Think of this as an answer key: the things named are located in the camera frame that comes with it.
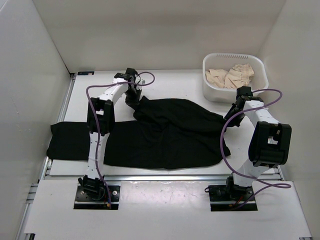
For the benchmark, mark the beige trousers in basket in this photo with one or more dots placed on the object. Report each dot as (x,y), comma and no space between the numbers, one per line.
(240,75)

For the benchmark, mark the white plastic laundry basket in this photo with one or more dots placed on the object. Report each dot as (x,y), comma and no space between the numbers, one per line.
(226,61)

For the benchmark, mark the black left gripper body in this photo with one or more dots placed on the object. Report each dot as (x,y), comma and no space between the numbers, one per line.
(132,95)

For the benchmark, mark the black corner label sticker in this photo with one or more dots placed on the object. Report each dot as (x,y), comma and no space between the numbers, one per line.
(85,73)

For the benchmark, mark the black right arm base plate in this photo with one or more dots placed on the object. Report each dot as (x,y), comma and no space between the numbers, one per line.
(225,200)

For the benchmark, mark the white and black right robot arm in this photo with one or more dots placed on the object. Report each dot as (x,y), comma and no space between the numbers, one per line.
(242,178)

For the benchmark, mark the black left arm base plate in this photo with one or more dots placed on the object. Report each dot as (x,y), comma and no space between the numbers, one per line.
(87,201)

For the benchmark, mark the aluminium left frame rail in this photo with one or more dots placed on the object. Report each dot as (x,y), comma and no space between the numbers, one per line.
(46,165)

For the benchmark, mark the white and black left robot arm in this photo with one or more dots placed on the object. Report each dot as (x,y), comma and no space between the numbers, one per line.
(100,122)

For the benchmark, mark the white front cover board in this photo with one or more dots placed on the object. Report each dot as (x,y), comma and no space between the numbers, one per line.
(163,211)

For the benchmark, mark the black trousers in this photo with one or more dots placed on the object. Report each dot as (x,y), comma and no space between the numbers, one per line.
(167,134)

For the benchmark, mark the aluminium front frame rail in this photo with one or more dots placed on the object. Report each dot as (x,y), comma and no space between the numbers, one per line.
(139,178)

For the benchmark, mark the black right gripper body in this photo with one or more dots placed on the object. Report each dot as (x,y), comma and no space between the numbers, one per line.
(236,120)

